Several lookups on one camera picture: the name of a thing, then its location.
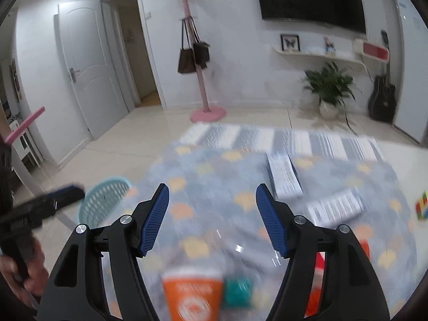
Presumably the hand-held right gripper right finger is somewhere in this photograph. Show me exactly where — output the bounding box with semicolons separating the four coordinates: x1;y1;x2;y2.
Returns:
256;183;392;321

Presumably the dark hanging bag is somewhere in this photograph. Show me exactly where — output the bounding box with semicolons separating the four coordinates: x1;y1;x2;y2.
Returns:
192;18;211;71

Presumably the white wavy wall shelf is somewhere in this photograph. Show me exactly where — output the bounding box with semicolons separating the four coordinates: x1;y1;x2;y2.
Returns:
272;45;367;71

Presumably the brown hanging bag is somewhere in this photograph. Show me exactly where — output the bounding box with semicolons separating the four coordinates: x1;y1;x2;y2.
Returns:
177;18;196;75

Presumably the potted green plant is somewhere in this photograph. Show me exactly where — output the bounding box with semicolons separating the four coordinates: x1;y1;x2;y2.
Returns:
301;61;361;120

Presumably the white chair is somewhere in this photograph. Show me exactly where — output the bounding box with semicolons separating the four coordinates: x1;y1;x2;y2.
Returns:
9;120;45;172

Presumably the red can white lid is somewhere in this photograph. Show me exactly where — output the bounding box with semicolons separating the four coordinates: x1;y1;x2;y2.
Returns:
161;267;224;321

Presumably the hanging wall picture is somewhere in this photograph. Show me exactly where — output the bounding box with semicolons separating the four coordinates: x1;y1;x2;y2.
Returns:
9;58;24;101

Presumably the pink coat rack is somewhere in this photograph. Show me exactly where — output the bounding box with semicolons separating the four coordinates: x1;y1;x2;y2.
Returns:
177;0;227;123

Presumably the scallop patterned blanket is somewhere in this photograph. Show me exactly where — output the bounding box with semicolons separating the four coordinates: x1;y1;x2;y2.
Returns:
100;144;416;321

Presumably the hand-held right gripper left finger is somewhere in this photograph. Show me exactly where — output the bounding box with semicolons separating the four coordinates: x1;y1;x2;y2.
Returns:
36;183;170;321

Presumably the colourful puzzle cube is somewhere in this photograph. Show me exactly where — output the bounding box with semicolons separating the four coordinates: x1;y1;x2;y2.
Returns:
415;190;428;222

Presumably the white refrigerator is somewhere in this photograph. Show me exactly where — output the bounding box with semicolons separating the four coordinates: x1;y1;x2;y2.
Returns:
389;0;428;145

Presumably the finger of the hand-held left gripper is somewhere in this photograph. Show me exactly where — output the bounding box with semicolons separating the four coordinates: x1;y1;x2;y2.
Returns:
44;183;86;215

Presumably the person's left hand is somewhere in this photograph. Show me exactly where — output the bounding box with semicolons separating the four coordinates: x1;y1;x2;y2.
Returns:
0;240;51;309

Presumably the pink rimmed round table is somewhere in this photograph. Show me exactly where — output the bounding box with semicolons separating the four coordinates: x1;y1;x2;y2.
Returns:
5;106;76;230

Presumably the black guitar bag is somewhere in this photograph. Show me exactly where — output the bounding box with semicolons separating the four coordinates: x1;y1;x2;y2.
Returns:
368;73;398;124

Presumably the framed butterfly picture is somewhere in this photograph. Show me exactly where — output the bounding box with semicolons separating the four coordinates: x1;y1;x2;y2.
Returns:
280;34;301;53

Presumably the red white wall box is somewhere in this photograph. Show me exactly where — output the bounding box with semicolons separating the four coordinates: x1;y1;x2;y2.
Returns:
353;38;390;64

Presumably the red snack packet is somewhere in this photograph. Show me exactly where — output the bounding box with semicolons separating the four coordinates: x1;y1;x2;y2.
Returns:
306;241;370;318

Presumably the teal small box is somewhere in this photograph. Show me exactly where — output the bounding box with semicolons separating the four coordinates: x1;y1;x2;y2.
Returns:
222;276;252;308

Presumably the white door frame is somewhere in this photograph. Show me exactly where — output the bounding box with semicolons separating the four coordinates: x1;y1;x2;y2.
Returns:
100;0;168;110

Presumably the light blue plastic basket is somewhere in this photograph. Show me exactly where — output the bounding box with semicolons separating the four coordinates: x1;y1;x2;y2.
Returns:
78;178;133;228

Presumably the white carton with blue side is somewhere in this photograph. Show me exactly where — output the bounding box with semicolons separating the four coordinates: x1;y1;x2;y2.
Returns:
266;150;304;198

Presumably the white printed carton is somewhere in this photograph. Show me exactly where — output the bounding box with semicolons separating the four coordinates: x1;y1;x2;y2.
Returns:
305;189;366;228

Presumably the white panel door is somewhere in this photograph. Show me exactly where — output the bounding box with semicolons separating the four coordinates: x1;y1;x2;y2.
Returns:
58;2;129;141

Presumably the black wall television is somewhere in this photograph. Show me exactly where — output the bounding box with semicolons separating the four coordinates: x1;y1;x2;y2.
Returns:
253;0;367;34

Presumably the grey white striped mat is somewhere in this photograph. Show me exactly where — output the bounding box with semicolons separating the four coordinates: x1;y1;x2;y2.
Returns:
179;124;386;161

